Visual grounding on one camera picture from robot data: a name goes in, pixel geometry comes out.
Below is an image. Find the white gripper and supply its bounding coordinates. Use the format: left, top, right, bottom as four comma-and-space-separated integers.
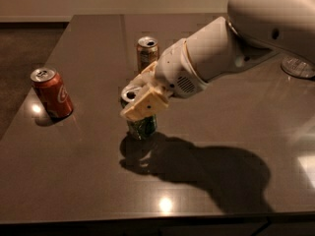
120, 38, 208, 122

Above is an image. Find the green soda can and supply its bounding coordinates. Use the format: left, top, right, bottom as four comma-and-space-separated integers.
120, 86, 158, 140

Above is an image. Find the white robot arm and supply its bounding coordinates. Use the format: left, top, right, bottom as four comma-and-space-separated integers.
121, 0, 315, 121

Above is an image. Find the orange soda can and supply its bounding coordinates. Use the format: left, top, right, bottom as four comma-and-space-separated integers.
137, 36, 159, 72

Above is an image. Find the red cola can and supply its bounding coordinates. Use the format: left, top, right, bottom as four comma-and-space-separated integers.
31, 67, 74, 119

